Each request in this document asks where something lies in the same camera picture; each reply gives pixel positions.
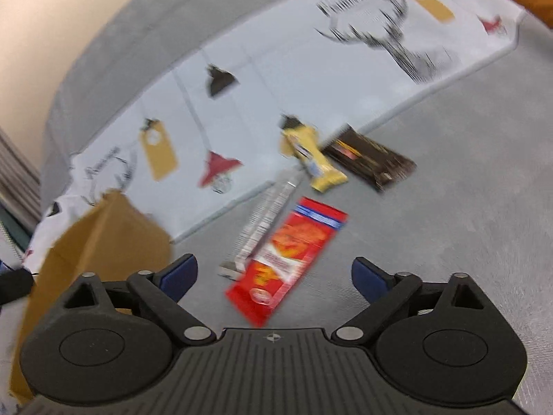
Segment yellow snack bar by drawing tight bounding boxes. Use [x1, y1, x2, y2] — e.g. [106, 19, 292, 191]
[280, 123, 348, 193]

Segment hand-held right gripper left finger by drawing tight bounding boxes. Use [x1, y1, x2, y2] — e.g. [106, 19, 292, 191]
[60, 254, 217, 347]

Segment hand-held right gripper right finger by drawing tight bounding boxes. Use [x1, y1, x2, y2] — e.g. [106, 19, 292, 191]
[332, 257, 497, 347]

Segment silver stick packet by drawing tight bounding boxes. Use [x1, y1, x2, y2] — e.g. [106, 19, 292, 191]
[216, 170, 303, 279]

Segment dark brown chocolate bar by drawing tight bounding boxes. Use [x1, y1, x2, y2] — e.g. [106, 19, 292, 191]
[322, 124, 418, 193]

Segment large red snack packet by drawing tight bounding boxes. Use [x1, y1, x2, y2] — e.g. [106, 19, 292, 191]
[225, 196, 348, 328]

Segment brown cardboard box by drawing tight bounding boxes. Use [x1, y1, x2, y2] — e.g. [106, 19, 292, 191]
[11, 190, 174, 403]

